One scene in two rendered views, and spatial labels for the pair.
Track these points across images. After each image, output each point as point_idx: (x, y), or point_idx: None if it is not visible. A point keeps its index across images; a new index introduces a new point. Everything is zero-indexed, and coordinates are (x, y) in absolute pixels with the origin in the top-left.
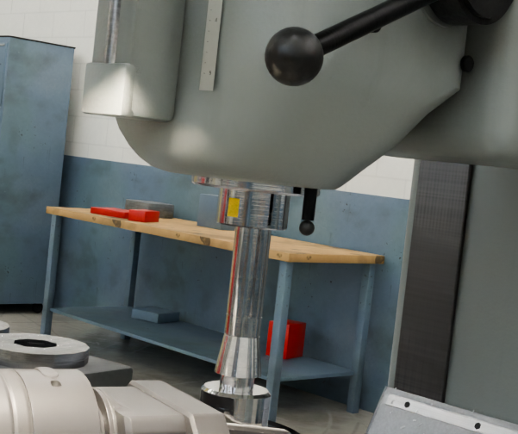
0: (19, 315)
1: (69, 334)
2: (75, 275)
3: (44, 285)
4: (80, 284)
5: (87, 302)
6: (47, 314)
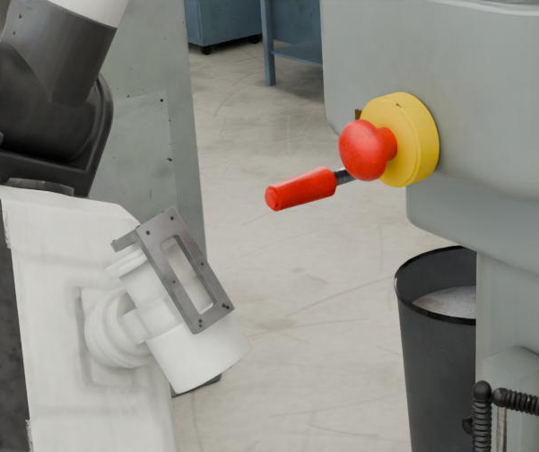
0: (239, 50)
1: (291, 68)
2: (286, 0)
3: (256, 15)
4: (292, 10)
5: (302, 28)
6: (269, 57)
